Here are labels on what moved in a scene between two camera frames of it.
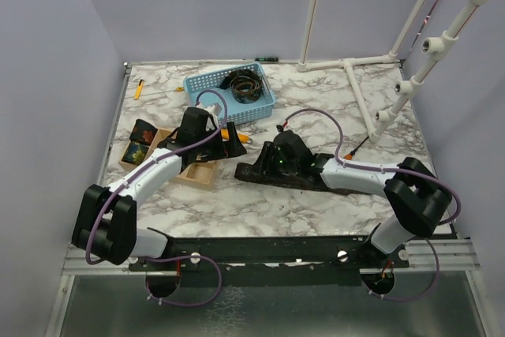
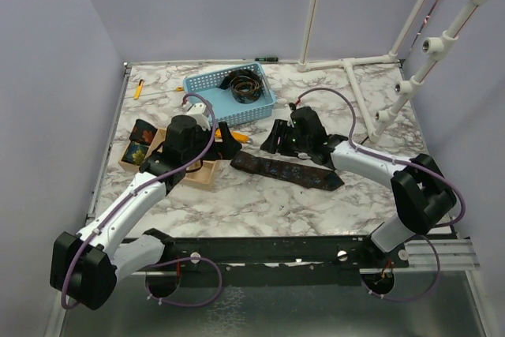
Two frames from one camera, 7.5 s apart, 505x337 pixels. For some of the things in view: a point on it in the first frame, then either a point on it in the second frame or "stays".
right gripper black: [265, 159] -> [280, 129]
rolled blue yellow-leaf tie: [136, 153] stays
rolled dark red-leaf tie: [143, 132] stays
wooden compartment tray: [198, 173] stays
